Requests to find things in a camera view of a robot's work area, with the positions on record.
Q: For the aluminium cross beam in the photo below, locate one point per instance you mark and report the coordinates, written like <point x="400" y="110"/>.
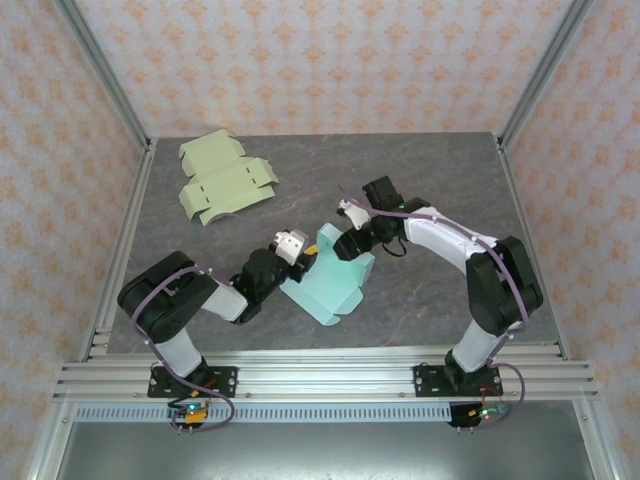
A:
<point x="325" y="380"/>

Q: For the light green paper box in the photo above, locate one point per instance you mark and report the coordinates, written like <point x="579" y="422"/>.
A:
<point x="225" y="185"/>

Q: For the left aluminium frame post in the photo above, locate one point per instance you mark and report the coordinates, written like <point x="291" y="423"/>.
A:
<point x="102" y="65"/>

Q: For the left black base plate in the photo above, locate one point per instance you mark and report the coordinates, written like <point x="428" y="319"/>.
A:
<point x="225" y="380"/>

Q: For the grey metal sheet panel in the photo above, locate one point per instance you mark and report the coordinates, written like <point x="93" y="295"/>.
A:
<point x="325" y="455"/>

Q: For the right aluminium frame post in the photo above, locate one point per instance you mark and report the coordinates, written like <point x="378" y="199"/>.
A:
<point x="547" y="65"/>

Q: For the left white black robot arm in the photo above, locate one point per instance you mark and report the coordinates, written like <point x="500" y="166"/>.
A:
<point x="175" y="350"/>

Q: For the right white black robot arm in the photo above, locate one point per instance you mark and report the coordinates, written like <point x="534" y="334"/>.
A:
<point x="440" y="235"/>

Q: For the aluminium side rail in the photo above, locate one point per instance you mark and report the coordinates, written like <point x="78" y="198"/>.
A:
<point x="131" y="215"/>
<point x="517" y="200"/>

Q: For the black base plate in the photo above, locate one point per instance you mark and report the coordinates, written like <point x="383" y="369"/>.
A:
<point x="425" y="380"/>
<point x="225" y="380"/>

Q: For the aluminium frame post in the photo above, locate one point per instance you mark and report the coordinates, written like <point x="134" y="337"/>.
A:
<point x="102" y="65"/>
<point x="547" y="65"/>

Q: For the left aluminium side rail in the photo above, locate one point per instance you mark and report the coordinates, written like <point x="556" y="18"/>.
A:
<point x="131" y="215"/>

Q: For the right aluminium side rail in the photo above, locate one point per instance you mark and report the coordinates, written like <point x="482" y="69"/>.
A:
<point x="517" y="200"/>

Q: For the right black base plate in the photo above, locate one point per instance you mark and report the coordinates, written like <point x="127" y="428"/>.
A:
<point x="425" y="380"/>

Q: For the light blue paper box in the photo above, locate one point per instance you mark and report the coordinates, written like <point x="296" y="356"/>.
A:
<point x="330" y="285"/>

